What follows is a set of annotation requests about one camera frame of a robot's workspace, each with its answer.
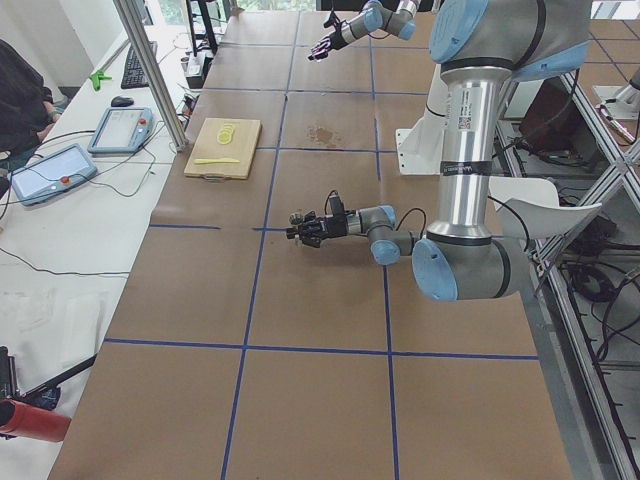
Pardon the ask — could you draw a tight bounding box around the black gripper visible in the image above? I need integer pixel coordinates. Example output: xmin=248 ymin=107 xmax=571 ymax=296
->
xmin=322 ymin=10 xmax=353 ymax=50
xmin=290 ymin=190 xmax=349 ymax=248

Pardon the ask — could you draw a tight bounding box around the steel cocktail shaker cup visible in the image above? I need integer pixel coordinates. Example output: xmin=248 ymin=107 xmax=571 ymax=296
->
xmin=286 ymin=224 xmax=305 ymax=242

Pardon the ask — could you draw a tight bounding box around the bamboo cutting board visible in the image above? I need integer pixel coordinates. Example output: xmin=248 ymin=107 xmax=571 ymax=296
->
xmin=184 ymin=118 xmax=261 ymax=180

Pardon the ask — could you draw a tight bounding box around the lemon slice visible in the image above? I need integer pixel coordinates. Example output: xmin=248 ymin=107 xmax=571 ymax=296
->
xmin=216 ymin=123 xmax=236 ymax=145

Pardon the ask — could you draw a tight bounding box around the yellow plastic knife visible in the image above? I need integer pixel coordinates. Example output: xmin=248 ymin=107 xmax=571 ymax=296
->
xmin=193 ymin=157 xmax=241 ymax=165

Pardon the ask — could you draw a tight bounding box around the black speaker box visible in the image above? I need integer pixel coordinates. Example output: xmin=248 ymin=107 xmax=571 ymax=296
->
xmin=181 ymin=50 xmax=214 ymax=89

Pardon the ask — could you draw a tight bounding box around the black keyboard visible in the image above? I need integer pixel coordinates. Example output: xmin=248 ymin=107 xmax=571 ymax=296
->
xmin=121 ymin=46 xmax=149 ymax=89

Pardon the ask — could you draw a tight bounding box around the teach pendant far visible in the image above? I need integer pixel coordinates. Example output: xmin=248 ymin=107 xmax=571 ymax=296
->
xmin=87 ymin=107 xmax=153 ymax=155

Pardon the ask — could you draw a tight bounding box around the teach pendant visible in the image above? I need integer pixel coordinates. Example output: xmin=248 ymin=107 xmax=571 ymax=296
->
xmin=87 ymin=107 xmax=153 ymax=155
xmin=9 ymin=144 xmax=97 ymax=206

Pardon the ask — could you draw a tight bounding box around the white plastic chair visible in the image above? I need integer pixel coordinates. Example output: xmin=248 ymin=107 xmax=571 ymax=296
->
xmin=489 ymin=176 xmax=602 ymax=239

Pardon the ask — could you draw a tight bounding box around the black computer mouse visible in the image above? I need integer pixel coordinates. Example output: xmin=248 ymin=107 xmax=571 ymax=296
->
xmin=110 ymin=96 xmax=134 ymax=108

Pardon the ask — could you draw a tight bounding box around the green plastic tool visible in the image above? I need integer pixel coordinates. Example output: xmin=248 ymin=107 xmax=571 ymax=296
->
xmin=89 ymin=70 xmax=112 ymax=91

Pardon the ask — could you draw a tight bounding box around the teach pendant near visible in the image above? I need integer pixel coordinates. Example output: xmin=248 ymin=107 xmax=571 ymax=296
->
xmin=9 ymin=144 xmax=97 ymax=206

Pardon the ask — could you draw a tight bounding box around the person in black hoodie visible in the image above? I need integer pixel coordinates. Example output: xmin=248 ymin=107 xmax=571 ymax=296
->
xmin=1 ymin=40 xmax=61 ymax=171

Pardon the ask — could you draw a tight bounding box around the red thermos bottle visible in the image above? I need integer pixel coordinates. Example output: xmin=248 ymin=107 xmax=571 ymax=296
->
xmin=1 ymin=399 xmax=71 ymax=443

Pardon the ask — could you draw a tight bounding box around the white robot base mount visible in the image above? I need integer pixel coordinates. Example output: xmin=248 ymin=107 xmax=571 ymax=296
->
xmin=395 ymin=64 xmax=448 ymax=176

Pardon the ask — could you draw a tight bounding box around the aluminium frame post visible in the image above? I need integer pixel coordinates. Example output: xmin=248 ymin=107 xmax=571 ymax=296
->
xmin=113 ymin=0 xmax=188 ymax=152

